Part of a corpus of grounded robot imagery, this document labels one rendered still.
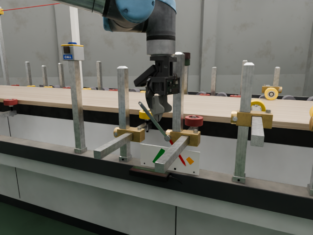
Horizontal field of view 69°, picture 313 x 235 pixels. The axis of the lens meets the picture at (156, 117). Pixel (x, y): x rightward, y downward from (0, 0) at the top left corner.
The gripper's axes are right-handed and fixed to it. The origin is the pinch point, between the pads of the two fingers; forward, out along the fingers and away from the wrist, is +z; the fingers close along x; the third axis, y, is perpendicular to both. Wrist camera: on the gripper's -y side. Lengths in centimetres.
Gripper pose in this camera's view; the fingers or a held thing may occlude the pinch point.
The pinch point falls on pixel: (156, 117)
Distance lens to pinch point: 78.1
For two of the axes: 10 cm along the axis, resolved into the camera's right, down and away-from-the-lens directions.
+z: 0.0, 9.8, 2.2
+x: 7.2, -1.5, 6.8
